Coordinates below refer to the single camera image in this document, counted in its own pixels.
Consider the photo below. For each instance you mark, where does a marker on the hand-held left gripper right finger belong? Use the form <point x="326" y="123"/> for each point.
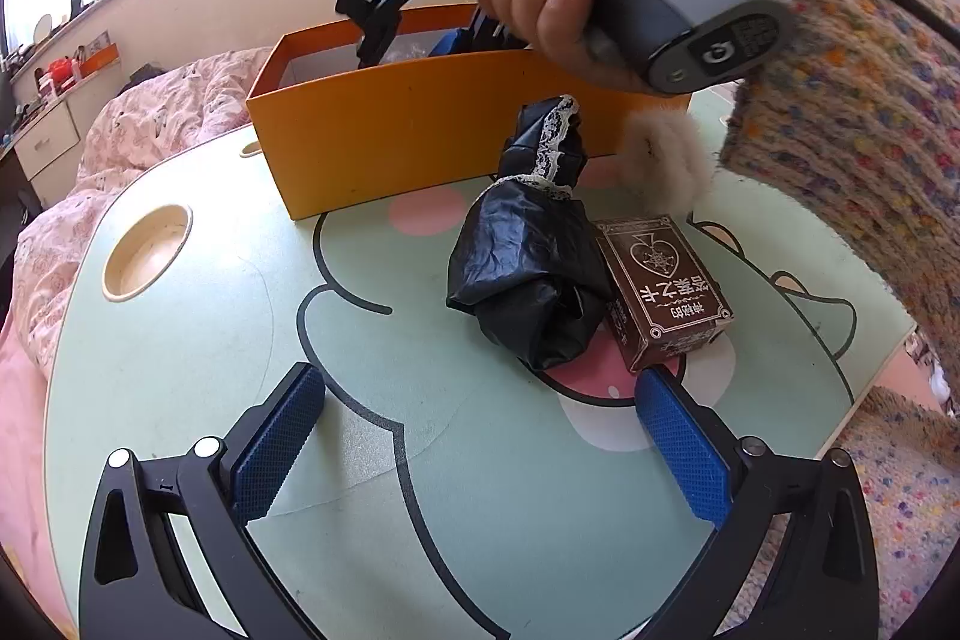
<point x="682" y="445"/>

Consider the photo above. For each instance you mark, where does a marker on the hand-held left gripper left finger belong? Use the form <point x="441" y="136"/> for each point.
<point x="277" y="437"/>

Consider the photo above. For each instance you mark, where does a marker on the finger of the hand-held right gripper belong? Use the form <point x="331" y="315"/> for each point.
<point x="448" y="46"/>
<point x="379" y="44"/>

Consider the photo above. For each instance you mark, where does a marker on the orange cardboard box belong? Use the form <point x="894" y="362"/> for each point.
<point x="390" y="130"/>

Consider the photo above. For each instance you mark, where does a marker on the brown card deck box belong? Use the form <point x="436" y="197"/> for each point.
<point x="660" y="295"/>

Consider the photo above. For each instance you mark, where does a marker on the person's right forearm knit sleeve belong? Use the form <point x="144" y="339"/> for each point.
<point x="847" y="108"/>

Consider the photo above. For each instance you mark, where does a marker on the green cartoon desktop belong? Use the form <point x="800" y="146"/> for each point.
<point x="225" y="310"/>

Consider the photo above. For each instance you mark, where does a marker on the grey fur pom-pom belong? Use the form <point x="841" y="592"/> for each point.
<point x="667" y="160"/>

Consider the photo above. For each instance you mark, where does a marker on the person's speckled knit clothing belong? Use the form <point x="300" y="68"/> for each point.
<point x="885" y="520"/>

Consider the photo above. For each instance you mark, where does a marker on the black lace-trimmed cloth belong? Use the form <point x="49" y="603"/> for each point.
<point x="525" y="265"/>

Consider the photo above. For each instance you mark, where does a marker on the dark folded clothes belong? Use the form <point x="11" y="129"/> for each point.
<point x="142" y="76"/>

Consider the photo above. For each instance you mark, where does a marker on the pink floral duvet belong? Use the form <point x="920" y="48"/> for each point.
<point x="150" y="115"/>

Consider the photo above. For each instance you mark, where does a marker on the pink bed sheet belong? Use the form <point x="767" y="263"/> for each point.
<point x="22" y="422"/>

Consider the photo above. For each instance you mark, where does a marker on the small orange organizer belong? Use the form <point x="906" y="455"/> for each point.
<point x="100" y="61"/>

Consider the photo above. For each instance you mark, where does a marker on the red container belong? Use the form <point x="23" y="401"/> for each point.
<point x="61" y="72"/>

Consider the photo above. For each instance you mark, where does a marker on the round white mirror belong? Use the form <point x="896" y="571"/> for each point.
<point x="43" y="27"/>

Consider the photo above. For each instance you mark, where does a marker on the white drawer cabinet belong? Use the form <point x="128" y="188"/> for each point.
<point x="49" y="138"/>

